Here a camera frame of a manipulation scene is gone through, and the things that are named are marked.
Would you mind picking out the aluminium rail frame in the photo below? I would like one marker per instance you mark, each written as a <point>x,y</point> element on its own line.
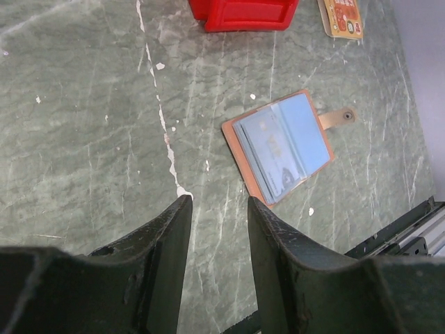
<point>400,233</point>

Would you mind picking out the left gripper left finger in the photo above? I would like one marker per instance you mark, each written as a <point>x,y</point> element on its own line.
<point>132,285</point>

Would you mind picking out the orange patterned card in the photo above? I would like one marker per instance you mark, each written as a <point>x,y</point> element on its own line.
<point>341,19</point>

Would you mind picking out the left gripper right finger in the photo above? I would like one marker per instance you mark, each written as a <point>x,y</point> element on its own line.
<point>330,285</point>

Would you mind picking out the red bin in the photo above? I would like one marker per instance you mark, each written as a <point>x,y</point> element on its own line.
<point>244,15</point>

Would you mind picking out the white striped card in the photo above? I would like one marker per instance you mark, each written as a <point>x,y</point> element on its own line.
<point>272,152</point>

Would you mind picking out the tan leather card holder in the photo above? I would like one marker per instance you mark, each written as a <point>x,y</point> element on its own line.
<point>304,129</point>

